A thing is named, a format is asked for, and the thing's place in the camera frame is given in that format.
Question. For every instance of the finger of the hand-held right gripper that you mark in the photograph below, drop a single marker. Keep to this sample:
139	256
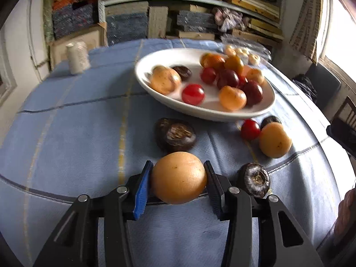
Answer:
342	137

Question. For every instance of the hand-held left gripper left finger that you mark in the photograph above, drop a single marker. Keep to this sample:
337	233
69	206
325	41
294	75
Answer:
141	192

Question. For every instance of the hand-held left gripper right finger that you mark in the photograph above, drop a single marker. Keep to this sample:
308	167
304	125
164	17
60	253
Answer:
214	194

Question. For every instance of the yellow loquat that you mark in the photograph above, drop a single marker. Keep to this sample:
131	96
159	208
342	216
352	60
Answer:
164	80
232	98
256	75
178	178
275	141

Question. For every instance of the white oval plate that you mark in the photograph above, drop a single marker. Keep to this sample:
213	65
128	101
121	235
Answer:
167	101

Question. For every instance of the dark red plum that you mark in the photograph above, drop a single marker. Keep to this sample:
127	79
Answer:
228	78
252	93

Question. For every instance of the large orange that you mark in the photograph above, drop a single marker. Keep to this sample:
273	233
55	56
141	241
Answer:
216	60

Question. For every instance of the person's right hand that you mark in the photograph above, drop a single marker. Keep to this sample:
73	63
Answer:
347	214

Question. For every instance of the wooden slat-back chair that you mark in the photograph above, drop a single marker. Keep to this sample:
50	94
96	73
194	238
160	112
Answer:
346	108

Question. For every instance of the dark padded chair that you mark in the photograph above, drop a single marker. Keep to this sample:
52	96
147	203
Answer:
325	83

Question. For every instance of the black jacket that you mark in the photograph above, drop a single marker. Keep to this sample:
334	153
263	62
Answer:
304	87

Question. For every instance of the bright wooden framed window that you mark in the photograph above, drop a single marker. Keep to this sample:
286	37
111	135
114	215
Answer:
342	33

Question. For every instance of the group of pale longans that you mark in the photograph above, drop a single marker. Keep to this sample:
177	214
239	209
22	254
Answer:
254	59

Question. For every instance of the clear bag of small fruit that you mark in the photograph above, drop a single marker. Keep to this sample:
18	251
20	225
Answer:
262	47

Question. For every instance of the beige patterned curtain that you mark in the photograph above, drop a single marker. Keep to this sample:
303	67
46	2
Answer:
306	19

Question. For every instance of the white drink can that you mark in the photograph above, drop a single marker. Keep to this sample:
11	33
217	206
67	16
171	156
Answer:
78	58

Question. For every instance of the pink plastic bag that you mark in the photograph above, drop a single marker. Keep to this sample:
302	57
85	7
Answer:
230	19

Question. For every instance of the beige cabinet door panel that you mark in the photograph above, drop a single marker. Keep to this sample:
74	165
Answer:
80	40

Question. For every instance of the white metal shelf unit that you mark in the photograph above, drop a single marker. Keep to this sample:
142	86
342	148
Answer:
101	19

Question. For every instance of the white framed window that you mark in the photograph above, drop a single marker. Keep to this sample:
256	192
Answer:
5	69

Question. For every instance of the pile of patterned storage crates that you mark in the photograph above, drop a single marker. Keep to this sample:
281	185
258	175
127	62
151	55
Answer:
72	19

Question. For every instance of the white leaning board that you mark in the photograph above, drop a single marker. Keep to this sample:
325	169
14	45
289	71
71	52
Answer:
36	39

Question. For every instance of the green marbled board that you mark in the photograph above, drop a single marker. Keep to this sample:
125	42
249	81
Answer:
48	16

